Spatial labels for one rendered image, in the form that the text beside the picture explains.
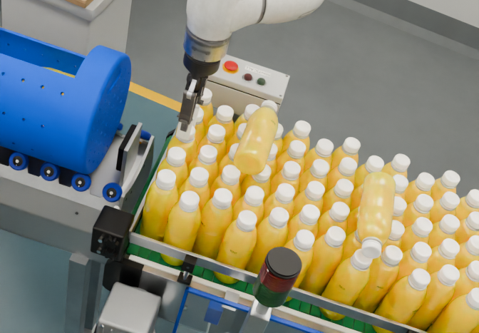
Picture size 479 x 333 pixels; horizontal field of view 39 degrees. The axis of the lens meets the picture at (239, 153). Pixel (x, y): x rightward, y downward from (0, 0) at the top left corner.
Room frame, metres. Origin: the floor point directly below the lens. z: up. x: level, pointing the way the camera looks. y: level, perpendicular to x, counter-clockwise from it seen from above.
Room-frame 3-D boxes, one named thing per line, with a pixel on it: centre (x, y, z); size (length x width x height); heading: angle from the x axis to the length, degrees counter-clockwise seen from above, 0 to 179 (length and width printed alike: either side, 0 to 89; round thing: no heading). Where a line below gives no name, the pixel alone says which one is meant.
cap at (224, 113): (1.19, 0.06, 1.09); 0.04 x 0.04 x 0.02
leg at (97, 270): (1.14, 0.31, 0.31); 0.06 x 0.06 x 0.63; 89
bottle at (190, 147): (1.09, 0.13, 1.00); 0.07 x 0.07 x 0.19
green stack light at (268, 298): (0.70, -0.13, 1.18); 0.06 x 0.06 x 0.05
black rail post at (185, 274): (0.85, 0.03, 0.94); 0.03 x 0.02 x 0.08; 89
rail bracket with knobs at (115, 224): (0.87, 0.21, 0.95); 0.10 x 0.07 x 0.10; 179
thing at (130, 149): (1.07, 0.25, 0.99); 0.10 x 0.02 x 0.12; 179
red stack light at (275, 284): (0.70, -0.13, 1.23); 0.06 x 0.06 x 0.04
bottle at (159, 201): (0.94, 0.13, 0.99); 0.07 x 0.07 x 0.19
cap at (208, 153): (1.05, 0.07, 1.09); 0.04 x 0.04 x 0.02
